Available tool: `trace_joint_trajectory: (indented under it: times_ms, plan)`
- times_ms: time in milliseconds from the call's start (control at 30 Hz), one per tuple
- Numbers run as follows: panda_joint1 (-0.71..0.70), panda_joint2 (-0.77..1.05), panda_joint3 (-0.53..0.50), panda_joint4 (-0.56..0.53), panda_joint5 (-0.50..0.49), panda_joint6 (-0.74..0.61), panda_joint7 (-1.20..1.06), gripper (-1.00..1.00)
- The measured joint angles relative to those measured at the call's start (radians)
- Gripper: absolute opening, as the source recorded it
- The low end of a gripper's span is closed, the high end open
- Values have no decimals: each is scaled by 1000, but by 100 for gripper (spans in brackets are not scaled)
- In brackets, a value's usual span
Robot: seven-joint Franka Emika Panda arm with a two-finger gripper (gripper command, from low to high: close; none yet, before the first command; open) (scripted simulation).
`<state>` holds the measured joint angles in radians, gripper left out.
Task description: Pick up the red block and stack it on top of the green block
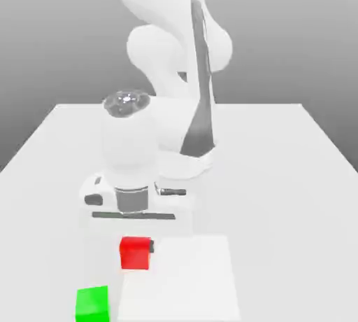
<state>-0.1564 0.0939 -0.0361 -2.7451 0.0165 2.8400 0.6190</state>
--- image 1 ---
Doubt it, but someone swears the small red cube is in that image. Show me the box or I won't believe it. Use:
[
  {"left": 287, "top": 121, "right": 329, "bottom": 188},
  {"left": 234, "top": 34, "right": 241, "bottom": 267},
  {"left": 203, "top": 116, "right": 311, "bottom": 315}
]
[{"left": 119, "top": 236, "right": 152, "bottom": 272}]

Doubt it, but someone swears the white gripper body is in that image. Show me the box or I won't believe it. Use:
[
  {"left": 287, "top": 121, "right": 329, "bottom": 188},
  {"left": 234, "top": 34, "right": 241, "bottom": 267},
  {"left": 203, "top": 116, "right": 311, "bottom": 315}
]
[{"left": 78, "top": 200, "right": 194, "bottom": 238}]

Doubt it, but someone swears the small green cube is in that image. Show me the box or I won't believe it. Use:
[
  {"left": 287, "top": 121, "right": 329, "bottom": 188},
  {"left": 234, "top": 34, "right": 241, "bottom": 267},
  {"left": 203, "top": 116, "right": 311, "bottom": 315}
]
[{"left": 74, "top": 285, "right": 111, "bottom": 322}]

